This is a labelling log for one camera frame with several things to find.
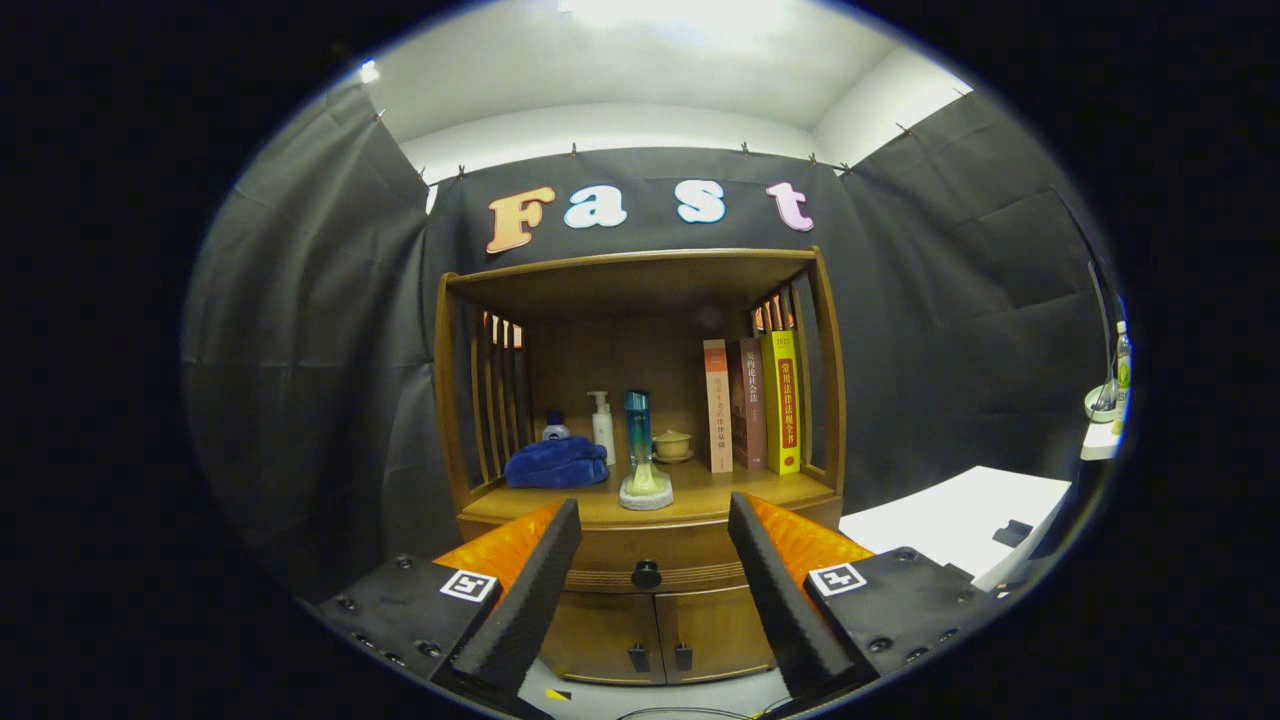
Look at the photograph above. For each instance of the black backdrop cloth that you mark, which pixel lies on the black backdrop cloth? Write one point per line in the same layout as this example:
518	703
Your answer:
300	350

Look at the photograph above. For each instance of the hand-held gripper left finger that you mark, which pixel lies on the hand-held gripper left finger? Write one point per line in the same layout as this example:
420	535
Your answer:
528	610

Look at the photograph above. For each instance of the wooden cabinet door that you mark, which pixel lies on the wooden cabinet door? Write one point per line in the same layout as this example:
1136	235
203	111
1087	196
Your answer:
595	635
720	630

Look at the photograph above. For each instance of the blue folded towel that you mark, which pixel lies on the blue folded towel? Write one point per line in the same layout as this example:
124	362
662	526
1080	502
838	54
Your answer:
555	465

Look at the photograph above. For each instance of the wooden countertop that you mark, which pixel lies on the wooden countertop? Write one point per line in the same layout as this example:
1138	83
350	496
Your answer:
700	495

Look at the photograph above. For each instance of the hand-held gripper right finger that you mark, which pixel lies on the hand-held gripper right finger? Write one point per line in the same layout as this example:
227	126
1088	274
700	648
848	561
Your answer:
782	610

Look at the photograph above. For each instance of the white pump bottle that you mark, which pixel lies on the white pump bottle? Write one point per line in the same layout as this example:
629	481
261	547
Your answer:
604	435

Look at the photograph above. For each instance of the wooden cabinet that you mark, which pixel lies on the wooden cabinet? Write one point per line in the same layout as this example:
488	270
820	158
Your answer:
630	360

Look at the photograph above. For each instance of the orange and white book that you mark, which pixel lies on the orange and white book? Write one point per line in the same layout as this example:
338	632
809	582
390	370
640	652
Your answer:
718	410

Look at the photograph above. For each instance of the small white blue-capped bottle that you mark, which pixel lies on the small white blue-capped bottle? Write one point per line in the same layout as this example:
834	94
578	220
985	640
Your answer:
555	432

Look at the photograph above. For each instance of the small black object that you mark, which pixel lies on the small black object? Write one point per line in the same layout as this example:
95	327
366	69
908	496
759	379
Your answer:
1013	533

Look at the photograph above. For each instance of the beige lidded cup with saucer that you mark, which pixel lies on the beige lidded cup with saucer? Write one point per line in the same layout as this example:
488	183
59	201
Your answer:
673	445

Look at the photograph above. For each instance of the tall blue bottle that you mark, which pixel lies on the tall blue bottle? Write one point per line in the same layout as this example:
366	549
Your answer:
638	425

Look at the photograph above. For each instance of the brown book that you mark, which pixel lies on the brown book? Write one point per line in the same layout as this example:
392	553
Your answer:
748	410

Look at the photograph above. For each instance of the yellow book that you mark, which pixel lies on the yellow book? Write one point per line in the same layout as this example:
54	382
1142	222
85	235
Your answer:
782	410

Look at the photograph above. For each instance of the white table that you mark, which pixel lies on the white table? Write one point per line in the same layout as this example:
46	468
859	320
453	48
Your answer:
950	510

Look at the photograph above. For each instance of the white bowl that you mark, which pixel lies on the white bowl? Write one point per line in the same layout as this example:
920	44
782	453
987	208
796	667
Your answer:
1098	408

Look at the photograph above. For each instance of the clear green bottle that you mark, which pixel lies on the clear green bottle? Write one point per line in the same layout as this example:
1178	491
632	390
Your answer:
1124	370

